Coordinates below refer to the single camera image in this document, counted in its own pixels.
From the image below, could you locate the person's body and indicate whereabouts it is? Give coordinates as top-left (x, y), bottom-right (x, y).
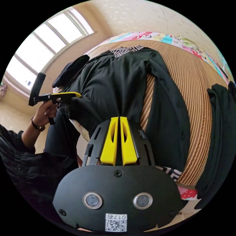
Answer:
top-left (0, 110), bottom-right (89, 228)

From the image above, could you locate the window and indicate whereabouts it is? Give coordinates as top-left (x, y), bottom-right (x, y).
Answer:
top-left (4, 7), bottom-right (98, 93)

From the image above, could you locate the pile of clothes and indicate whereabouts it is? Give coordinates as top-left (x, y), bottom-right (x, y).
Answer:
top-left (194, 81), bottom-right (236, 210)

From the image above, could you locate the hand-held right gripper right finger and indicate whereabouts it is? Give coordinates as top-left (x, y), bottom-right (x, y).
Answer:
top-left (120, 116), bottom-right (138, 166)

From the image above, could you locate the person's left hand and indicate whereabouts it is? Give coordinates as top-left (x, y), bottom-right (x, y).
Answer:
top-left (33, 101), bottom-right (58, 128)

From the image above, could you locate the person's left forearm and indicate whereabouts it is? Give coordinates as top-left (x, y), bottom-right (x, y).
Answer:
top-left (21, 117), bottom-right (46, 148)

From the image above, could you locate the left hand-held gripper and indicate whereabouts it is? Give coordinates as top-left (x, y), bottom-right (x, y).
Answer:
top-left (34, 91), bottom-right (82, 125)

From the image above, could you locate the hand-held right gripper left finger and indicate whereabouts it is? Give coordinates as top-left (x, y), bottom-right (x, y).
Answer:
top-left (100, 117), bottom-right (119, 165)

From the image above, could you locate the black long sleeve shirt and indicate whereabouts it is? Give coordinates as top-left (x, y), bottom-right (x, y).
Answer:
top-left (52, 47), bottom-right (191, 173)

